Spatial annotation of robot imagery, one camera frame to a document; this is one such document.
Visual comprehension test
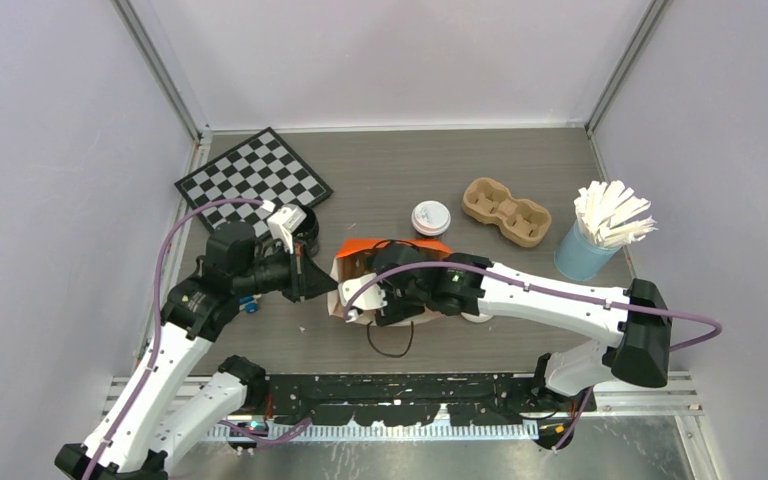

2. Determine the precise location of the black cup stack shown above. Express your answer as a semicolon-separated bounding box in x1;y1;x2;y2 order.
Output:
293;205;320;257

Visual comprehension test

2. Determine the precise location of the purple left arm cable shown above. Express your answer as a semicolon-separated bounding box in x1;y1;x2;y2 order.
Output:
79;197;312;480

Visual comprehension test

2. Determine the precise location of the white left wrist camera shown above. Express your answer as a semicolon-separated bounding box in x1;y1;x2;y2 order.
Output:
261;201;308;254

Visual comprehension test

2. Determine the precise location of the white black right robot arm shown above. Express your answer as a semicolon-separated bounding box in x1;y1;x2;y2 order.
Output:
366;242;672;411

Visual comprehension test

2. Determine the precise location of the cardboard cup carrier tray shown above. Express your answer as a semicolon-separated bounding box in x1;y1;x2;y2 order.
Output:
462;177;552;248

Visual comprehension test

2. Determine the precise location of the black white chessboard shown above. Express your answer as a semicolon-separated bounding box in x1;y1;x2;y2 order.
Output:
174;127;334;209

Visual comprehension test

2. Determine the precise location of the blue cup holder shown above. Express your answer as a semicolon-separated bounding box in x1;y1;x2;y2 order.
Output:
554;224;620;282

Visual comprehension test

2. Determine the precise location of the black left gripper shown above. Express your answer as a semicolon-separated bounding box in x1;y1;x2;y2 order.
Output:
234;236;338;302

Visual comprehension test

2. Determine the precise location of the dark translucent coffee cup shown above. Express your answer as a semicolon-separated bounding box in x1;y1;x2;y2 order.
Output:
417;232;443;240

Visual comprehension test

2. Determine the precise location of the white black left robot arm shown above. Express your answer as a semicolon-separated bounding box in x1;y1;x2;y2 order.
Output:
54;222;337;479

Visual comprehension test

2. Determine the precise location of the white plastic cup lid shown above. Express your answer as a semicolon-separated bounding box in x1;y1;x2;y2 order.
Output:
411;200;451;235

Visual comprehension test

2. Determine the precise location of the white lid stack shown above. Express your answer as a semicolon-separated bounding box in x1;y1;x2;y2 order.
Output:
461;313;493;324

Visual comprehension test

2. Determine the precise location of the orange paper bag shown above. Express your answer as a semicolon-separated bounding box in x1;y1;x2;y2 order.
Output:
327;238;453;359

